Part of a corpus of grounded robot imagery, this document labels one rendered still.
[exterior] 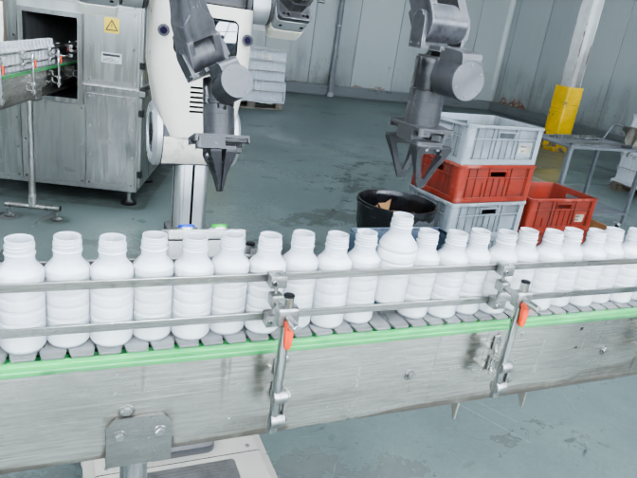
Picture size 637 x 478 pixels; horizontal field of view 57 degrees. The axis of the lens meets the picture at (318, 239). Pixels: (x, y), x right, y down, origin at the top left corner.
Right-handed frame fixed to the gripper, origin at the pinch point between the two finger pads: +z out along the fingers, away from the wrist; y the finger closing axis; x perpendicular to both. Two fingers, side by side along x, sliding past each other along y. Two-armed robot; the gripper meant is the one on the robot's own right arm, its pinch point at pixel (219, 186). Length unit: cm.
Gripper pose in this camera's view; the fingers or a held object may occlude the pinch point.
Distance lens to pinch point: 108.6
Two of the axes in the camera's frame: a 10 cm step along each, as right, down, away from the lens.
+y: 9.2, -0.2, 4.0
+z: 0.1, 10.0, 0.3
